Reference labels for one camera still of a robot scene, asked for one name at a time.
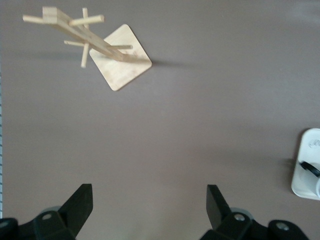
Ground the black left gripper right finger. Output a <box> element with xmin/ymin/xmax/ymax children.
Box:
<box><xmin>202</xmin><ymin>184</ymin><xmax>255</xmax><ymax>240</ymax></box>

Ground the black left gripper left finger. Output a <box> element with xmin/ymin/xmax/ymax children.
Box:
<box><xmin>32</xmin><ymin>183</ymin><xmax>94</xmax><ymax>240</ymax></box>

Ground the white smiley mug black handle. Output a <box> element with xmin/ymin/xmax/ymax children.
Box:
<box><xmin>299</xmin><ymin>161</ymin><xmax>320</xmax><ymax>197</ymax></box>

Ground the cream rectangular tray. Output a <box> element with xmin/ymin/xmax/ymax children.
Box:
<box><xmin>291</xmin><ymin>127</ymin><xmax>320</xmax><ymax>201</ymax></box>

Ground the wooden mug tree stand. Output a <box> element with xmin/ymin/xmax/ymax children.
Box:
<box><xmin>22</xmin><ymin>6</ymin><xmax>153</xmax><ymax>92</ymax></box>

